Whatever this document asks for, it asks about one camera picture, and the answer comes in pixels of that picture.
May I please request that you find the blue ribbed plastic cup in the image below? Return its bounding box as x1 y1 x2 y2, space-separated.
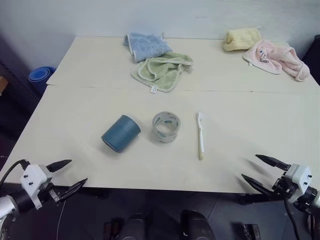
100 114 142 154

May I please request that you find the brown cardboard box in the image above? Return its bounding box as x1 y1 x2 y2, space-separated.
0 74 9 96

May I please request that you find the dark rounded shape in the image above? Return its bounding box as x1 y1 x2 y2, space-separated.
116 212 149 240
179 209 215 240

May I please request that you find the black table frame bar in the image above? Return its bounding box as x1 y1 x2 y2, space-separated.
234 192 278 206

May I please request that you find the clear packing tape roll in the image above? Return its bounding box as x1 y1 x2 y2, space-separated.
151 111 181 144

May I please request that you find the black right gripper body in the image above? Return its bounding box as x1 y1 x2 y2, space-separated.
271 167 299 202

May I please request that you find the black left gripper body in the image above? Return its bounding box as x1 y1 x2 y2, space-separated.
36 167 66 205

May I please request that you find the yellow towel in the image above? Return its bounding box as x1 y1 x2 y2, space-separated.
222 26 263 52

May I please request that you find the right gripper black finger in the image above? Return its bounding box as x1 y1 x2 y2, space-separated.
255 154 291 172
240 173 277 199

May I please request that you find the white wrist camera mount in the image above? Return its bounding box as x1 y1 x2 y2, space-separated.
20 163 54 211
284 163 313 203

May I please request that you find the black chair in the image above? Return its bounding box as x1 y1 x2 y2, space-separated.
301 34 320 85

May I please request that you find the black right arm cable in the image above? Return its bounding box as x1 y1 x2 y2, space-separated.
284 194 302 240

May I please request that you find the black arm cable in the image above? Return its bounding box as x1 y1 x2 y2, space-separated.
0 159 28 187
284 194 302 240

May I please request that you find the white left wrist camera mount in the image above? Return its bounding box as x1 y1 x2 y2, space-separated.
20 163 54 211

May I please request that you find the green towel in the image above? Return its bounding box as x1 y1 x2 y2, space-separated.
130 51 195 94

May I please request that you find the light blue towel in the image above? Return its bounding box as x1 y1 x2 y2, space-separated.
122 32 173 63

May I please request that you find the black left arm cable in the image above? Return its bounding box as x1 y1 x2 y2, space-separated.
0 159 28 187

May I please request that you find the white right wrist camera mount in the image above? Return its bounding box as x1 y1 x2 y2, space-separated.
284 163 313 203

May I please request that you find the white toothbrush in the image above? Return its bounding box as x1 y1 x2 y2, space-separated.
195 111 205 161

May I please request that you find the pink towel with print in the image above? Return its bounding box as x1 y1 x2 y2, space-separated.
242 39 311 82

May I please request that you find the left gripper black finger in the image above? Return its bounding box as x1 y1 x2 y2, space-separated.
47 159 73 173
58 177 89 202

